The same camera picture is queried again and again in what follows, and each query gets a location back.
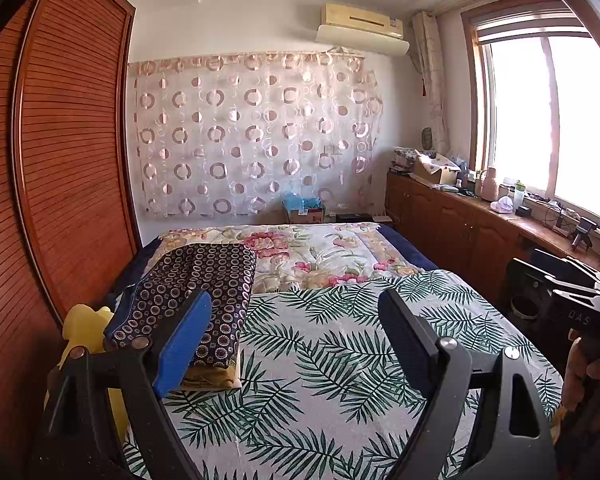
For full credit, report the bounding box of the white bucket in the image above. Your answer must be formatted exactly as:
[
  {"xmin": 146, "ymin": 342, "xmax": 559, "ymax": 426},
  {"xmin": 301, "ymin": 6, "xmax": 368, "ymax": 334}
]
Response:
[{"xmin": 510, "ymin": 295, "xmax": 541, "ymax": 321}]

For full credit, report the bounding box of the pink thermos jug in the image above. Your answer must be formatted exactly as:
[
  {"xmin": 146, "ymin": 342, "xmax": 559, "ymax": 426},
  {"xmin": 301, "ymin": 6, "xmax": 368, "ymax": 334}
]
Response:
[{"xmin": 481, "ymin": 166, "xmax": 500, "ymax": 204}]

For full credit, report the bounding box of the golden brown patterned cloth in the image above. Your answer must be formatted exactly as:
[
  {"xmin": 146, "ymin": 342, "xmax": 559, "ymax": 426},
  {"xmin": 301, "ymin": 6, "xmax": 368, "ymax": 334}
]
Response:
[{"xmin": 180, "ymin": 355, "xmax": 242, "ymax": 392}]

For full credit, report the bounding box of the small black tripod stand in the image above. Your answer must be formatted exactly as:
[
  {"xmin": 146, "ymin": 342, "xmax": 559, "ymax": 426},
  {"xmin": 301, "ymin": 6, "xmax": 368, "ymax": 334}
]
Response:
[{"xmin": 570, "ymin": 217, "xmax": 599, "ymax": 251}]

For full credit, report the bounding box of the navy circle-patterned garment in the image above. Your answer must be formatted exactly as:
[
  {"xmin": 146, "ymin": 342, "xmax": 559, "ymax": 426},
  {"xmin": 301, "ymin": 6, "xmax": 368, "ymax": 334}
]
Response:
[{"xmin": 104, "ymin": 242, "xmax": 259, "ymax": 369}]

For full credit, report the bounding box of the floral quilt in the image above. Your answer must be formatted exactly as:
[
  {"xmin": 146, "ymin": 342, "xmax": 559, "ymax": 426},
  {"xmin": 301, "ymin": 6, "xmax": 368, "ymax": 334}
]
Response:
[{"xmin": 152, "ymin": 222, "xmax": 426, "ymax": 294}]

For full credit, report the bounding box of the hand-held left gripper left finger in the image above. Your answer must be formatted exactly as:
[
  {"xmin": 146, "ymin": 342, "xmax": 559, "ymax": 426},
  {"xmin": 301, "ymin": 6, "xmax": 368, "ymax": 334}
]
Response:
[{"xmin": 30, "ymin": 289, "xmax": 213, "ymax": 480}]

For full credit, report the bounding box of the floral storage box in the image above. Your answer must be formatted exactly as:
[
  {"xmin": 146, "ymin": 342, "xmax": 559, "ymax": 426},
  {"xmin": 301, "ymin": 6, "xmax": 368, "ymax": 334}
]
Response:
[{"xmin": 392, "ymin": 146, "xmax": 426, "ymax": 171}]

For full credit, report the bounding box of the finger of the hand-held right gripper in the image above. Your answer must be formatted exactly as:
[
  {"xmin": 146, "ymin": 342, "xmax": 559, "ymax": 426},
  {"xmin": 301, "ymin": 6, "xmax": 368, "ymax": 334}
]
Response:
[
  {"xmin": 551, "ymin": 286, "xmax": 600, "ymax": 308},
  {"xmin": 530, "ymin": 250, "xmax": 600, "ymax": 287}
]

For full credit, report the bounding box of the yellow plush toy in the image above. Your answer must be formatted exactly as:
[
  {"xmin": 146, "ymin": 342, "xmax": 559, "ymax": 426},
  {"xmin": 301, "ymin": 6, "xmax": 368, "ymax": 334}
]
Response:
[{"xmin": 60, "ymin": 304, "xmax": 131, "ymax": 441}]

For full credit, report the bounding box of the wooden framed window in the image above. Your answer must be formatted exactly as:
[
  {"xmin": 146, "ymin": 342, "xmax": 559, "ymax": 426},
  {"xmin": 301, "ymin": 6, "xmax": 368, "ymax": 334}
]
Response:
[{"xmin": 462, "ymin": 0, "xmax": 600, "ymax": 231}]

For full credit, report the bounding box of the open cardboard box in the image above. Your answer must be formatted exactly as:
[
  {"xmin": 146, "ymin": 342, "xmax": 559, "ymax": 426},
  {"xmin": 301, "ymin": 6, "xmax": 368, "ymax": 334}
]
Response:
[{"xmin": 412, "ymin": 152, "xmax": 461, "ymax": 186}]

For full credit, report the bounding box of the leaf print blanket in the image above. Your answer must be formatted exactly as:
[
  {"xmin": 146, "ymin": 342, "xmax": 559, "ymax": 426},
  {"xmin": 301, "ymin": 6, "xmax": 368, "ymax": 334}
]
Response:
[{"xmin": 122, "ymin": 269, "xmax": 566, "ymax": 480}]

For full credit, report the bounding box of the long wooden sideboard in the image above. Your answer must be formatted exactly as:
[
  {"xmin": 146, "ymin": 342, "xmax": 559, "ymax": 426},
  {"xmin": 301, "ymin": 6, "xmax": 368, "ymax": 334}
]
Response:
[{"xmin": 385, "ymin": 170, "xmax": 600, "ymax": 311}]

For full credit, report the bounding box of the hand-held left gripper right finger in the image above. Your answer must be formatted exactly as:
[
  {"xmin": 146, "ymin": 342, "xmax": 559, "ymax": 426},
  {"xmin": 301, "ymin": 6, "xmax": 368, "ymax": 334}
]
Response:
[{"xmin": 377, "ymin": 287, "xmax": 558, "ymax": 480}]

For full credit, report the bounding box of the sheer circle-patterned curtain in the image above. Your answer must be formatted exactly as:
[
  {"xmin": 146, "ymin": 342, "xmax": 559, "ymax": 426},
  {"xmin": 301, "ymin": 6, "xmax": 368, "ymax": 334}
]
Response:
[{"xmin": 127, "ymin": 50, "xmax": 384, "ymax": 219}]

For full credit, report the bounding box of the beige wall air conditioner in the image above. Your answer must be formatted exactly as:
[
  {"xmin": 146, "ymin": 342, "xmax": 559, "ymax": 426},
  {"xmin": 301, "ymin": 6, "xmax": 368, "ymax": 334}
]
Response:
[{"xmin": 321, "ymin": 2, "xmax": 405, "ymax": 31}]

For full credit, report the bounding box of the printed cardboard box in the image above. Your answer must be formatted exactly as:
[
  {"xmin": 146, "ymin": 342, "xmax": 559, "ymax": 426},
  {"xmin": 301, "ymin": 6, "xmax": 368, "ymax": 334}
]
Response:
[{"xmin": 287, "ymin": 205, "xmax": 326, "ymax": 225}]

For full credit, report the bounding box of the bundled floral window curtain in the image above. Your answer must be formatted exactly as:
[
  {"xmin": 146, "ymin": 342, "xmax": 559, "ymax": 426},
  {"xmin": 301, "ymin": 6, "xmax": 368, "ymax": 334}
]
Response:
[{"xmin": 411, "ymin": 10, "xmax": 453, "ymax": 153}]

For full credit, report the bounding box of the white air conditioner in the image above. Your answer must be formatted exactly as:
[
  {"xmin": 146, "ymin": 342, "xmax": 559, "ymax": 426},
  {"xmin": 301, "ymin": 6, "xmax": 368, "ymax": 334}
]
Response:
[{"xmin": 315, "ymin": 24, "xmax": 411, "ymax": 57}]

